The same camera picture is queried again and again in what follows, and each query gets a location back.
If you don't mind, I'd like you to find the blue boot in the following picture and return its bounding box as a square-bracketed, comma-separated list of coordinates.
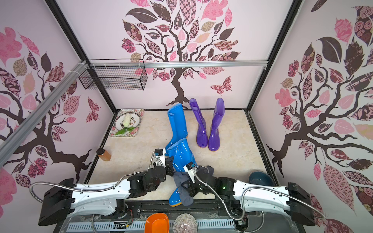
[166, 138, 199, 207]
[166, 103, 188, 149]

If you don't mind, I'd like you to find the aluminium rail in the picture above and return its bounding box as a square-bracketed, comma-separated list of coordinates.
[1, 61, 88, 166]
[89, 60, 269, 69]

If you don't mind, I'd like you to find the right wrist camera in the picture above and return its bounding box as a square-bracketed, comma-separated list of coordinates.
[183, 162, 196, 183]

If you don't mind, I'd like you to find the aluminium rail back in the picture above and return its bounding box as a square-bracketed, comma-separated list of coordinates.
[89, 60, 269, 69]

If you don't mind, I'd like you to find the brown bottle black cap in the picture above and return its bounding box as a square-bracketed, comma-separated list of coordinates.
[96, 148, 112, 161]

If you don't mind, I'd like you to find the aluminium rail left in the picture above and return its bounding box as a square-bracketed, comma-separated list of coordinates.
[1, 61, 88, 166]

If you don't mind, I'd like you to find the purple boot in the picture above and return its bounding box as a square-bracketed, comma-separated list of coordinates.
[189, 98, 208, 148]
[208, 98, 225, 151]

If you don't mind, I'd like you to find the white slotted cable duct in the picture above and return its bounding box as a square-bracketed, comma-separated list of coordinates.
[65, 218, 237, 233]

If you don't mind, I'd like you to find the left flexible metal conduit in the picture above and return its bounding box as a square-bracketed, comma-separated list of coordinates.
[29, 152, 154, 203]

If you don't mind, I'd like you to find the flexible metal conduit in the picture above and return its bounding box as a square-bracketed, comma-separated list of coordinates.
[29, 152, 154, 203]
[192, 168, 325, 221]

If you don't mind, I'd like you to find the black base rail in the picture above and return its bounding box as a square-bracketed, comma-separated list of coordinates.
[125, 199, 228, 218]

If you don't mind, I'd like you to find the white flower with leaves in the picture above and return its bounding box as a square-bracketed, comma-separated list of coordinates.
[115, 113, 136, 136]

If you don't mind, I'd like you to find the grey cloth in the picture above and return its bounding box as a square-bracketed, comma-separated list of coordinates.
[169, 171, 194, 207]

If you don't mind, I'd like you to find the floral tray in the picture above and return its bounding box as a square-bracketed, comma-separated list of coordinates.
[109, 109, 145, 137]

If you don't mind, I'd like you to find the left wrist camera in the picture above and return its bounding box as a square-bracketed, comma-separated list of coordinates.
[154, 148, 166, 168]

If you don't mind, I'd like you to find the blue ceramic bowl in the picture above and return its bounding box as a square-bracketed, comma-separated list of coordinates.
[248, 170, 275, 186]

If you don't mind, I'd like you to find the black wire basket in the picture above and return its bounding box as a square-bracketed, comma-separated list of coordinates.
[79, 58, 148, 90]

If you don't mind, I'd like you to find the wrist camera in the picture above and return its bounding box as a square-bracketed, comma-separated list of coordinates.
[154, 148, 166, 168]
[183, 162, 196, 183]

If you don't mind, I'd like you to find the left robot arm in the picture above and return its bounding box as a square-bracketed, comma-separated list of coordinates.
[38, 157, 173, 226]

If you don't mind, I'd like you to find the right flexible metal conduit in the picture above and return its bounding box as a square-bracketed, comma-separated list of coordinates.
[192, 168, 325, 221]

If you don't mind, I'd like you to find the orange plastic bowl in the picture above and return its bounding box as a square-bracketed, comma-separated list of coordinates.
[144, 213, 170, 233]

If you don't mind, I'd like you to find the patterned plate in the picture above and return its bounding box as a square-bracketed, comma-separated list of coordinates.
[114, 112, 141, 131]

